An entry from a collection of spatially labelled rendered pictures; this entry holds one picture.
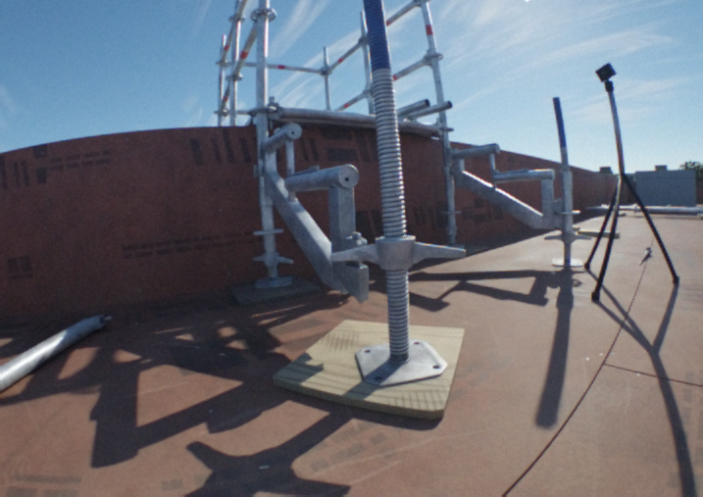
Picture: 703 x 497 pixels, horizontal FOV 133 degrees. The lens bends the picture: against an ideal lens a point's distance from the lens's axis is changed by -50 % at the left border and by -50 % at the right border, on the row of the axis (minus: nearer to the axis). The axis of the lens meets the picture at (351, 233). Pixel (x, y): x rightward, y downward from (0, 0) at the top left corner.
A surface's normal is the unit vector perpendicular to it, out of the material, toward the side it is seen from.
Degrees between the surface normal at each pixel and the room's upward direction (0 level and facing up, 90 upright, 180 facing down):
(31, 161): 90
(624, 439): 0
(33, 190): 90
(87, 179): 90
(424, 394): 0
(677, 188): 90
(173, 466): 0
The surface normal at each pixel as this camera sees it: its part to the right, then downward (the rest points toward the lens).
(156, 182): 0.51, 0.04
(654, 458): -0.07, -0.99
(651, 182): -0.86, 0.11
